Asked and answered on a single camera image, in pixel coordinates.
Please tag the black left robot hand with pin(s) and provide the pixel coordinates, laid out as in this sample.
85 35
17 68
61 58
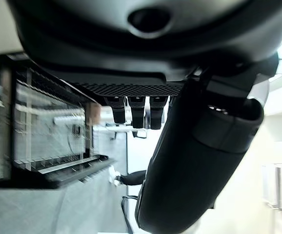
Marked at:
185 156

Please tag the black open dishwasher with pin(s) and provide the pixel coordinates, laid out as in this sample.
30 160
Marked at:
46 180

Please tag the black office chair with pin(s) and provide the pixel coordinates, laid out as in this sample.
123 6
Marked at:
133 177

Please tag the white desk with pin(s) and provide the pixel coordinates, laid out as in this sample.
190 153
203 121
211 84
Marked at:
121 128

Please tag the white crumpled object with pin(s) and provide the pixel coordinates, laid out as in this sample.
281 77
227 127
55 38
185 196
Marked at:
113 174

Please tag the white table frame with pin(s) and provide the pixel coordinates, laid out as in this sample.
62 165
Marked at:
278 190

